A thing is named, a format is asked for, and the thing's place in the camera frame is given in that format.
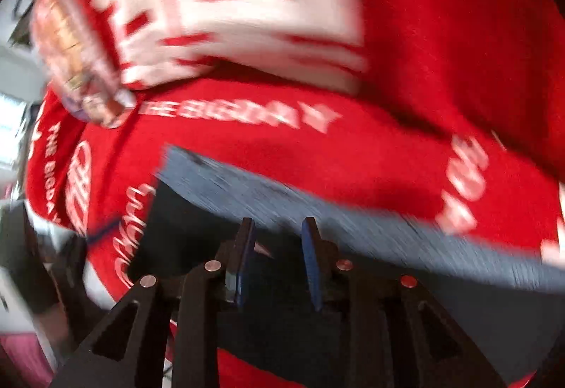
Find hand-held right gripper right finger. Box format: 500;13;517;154
301;217;508;388

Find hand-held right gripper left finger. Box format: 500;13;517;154
48;217;257;388

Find black pants with grey waistband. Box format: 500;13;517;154
128;144;565;388

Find red printed blanket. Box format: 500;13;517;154
24;74;565;388

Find red pillow with white print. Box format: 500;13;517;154
37;0;565;177

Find picture printed cushion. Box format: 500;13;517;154
31;0;137;130

